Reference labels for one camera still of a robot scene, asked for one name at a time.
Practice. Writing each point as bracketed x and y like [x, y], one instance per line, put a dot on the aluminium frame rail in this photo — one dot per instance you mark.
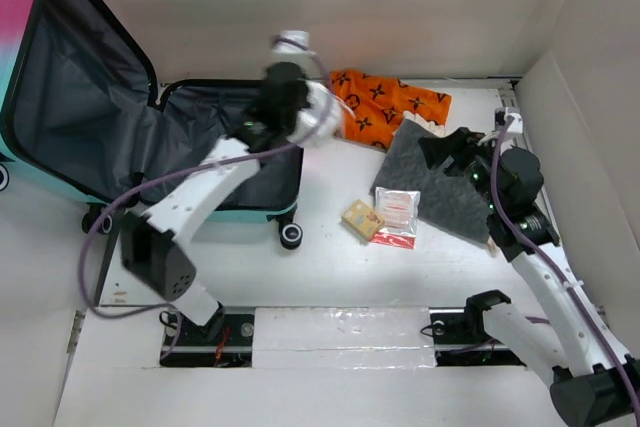
[509, 100]

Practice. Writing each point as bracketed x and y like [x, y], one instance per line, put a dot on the orange patterned plush blanket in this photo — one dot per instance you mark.
[377, 105]

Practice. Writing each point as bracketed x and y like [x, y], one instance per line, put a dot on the clear red zip bag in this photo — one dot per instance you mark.
[399, 210]

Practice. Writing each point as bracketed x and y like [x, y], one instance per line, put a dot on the yellow small box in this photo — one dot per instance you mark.
[363, 220]

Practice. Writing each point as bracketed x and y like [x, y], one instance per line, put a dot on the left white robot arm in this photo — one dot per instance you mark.
[154, 243]

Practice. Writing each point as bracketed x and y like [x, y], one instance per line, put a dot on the white foam cover plate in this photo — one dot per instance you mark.
[376, 338]

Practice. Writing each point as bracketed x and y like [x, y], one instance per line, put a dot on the white face mask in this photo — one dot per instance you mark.
[325, 115]

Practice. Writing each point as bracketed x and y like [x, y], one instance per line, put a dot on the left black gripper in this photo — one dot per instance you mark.
[304, 102]

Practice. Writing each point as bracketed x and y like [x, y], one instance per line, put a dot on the grey plush blanket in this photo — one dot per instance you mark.
[448, 203]

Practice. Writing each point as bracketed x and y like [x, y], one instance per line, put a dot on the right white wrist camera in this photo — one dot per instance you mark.
[508, 118]

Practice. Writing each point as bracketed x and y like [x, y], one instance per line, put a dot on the teal pink suitcase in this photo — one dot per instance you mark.
[82, 114]

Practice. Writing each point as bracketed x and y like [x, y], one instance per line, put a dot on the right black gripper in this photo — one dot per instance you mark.
[461, 144]

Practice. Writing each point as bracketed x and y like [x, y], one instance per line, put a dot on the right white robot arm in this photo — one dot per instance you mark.
[592, 378]

